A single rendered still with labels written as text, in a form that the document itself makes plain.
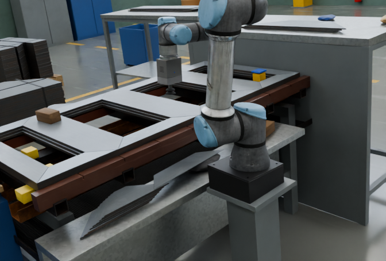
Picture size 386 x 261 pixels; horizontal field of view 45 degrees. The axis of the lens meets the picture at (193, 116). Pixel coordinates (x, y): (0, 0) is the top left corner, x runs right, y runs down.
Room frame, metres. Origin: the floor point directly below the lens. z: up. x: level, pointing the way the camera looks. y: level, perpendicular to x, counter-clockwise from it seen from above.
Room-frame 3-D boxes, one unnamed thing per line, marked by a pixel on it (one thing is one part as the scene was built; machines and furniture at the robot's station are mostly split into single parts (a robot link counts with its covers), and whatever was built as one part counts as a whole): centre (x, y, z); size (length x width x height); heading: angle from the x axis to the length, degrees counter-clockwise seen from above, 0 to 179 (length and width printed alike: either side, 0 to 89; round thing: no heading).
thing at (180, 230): (1.78, 0.08, 0.48); 1.30 x 0.04 x 0.35; 132
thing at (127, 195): (1.50, 0.31, 0.70); 0.39 x 0.12 x 0.04; 132
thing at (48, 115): (2.11, 0.68, 0.87); 0.12 x 0.06 x 0.05; 47
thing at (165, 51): (1.90, 0.07, 1.16); 0.08 x 0.08 x 0.05
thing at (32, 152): (1.86, 0.71, 0.79); 0.06 x 0.05 x 0.04; 42
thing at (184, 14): (5.40, 0.16, 0.49); 1.60 x 0.70 x 0.99; 45
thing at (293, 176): (2.45, -0.53, 0.34); 0.06 x 0.06 x 0.68; 42
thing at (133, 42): (7.06, 0.62, 0.29); 0.61 x 0.43 x 0.57; 40
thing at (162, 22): (1.90, 0.06, 1.24); 0.09 x 0.08 x 0.11; 24
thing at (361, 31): (2.90, -0.68, 1.03); 1.30 x 0.60 x 0.04; 42
